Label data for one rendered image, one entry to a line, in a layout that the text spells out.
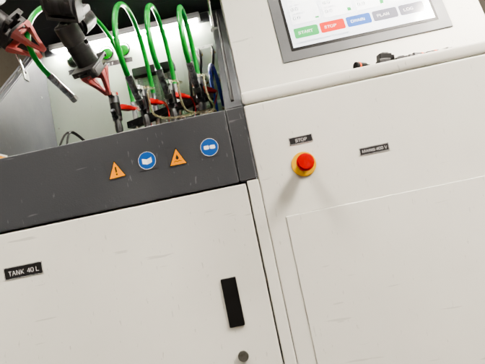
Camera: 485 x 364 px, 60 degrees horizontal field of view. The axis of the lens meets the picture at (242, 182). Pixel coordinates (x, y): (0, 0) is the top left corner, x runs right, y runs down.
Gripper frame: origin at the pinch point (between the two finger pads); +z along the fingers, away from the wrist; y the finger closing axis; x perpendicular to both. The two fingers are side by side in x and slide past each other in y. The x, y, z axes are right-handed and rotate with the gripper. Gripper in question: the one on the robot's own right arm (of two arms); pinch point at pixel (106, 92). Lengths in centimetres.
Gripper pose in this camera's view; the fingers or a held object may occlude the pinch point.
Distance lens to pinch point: 122.3
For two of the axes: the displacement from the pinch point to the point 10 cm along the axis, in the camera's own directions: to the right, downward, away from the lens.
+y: 0.6, -6.7, 7.4
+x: -9.4, 2.1, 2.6
